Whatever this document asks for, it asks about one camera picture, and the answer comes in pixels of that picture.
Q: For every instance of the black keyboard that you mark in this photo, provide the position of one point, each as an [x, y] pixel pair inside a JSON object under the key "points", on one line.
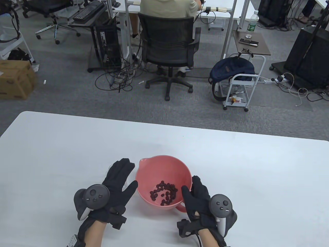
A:
{"points": [[87, 12]]}

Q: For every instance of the black bag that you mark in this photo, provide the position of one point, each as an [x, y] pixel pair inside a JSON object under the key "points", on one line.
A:
{"points": [[18, 55]]}

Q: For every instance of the beige power strip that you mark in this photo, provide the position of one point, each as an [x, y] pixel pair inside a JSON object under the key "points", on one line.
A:
{"points": [[221, 9]]}

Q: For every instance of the black computer tower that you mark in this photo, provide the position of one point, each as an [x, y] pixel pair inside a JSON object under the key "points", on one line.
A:
{"points": [[110, 43]]}

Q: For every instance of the white office desk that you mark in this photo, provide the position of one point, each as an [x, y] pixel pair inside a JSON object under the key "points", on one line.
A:
{"points": [[223, 15]]}

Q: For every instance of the cardboard box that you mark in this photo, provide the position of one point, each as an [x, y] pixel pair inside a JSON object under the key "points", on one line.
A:
{"points": [[15, 79]]}

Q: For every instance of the white power strip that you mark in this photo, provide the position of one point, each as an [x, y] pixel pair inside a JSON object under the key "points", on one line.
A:
{"points": [[267, 81]]}

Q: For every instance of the person's right forearm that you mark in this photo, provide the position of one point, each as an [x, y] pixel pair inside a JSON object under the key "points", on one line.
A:
{"points": [[208, 240]]}

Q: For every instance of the black VR controller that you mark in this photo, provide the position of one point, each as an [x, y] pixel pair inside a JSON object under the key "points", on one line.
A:
{"points": [[220, 204], [95, 195]]}

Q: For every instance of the black wrist sensor box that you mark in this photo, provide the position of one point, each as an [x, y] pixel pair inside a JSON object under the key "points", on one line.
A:
{"points": [[73, 241]]}

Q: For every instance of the white metal rack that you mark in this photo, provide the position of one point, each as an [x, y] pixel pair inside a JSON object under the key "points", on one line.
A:
{"points": [[3, 54]]}

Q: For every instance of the black smartphone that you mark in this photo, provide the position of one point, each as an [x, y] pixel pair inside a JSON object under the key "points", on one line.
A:
{"points": [[248, 42]]}

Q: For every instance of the clear plastic jar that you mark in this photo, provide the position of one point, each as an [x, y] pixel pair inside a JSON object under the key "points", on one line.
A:
{"points": [[125, 183]]}

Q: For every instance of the pink salad bowl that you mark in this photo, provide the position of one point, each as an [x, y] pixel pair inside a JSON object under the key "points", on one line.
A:
{"points": [[164, 169]]}

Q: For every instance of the small glass dish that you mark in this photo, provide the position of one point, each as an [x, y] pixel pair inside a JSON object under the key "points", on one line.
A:
{"points": [[248, 36]]}

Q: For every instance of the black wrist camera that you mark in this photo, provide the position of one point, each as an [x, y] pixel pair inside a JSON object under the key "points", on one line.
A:
{"points": [[118, 218], [185, 229]]}

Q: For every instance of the black wheeled cabinet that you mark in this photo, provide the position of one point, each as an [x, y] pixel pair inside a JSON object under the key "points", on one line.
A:
{"points": [[308, 56]]}

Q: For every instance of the black keyboard stand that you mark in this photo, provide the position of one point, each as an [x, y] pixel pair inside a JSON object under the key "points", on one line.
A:
{"points": [[79, 25]]}

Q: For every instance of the black swivel chair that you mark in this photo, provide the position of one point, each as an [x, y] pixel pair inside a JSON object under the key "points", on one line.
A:
{"points": [[48, 5]]}

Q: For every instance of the navy backpack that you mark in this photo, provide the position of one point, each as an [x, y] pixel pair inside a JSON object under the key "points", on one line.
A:
{"points": [[231, 68]]}

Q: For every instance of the brown side table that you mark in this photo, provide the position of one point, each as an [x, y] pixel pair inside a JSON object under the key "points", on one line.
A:
{"points": [[259, 50]]}

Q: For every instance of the person's left hand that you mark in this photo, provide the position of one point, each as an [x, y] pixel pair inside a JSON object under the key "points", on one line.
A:
{"points": [[118, 187]]}

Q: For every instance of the person's left forearm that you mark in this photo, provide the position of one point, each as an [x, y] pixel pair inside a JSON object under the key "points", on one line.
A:
{"points": [[92, 235]]}

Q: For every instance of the clear water bottle green label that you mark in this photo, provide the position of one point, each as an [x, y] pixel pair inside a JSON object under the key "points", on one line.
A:
{"points": [[252, 24]]}

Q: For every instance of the person's right hand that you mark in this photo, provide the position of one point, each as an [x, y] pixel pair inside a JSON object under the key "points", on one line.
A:
{"points": [[198, 205]]}

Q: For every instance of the black equipment stack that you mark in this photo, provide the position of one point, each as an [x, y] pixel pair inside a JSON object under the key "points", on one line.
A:
{"points": [[272, 10]]}

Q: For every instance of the black mesh office chair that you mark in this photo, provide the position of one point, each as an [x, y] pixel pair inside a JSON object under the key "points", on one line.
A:
{"points": [[167, 33]]}

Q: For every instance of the white rolling cart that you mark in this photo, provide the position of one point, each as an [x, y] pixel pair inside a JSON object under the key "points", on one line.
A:
{"points": [[244, 75]]}

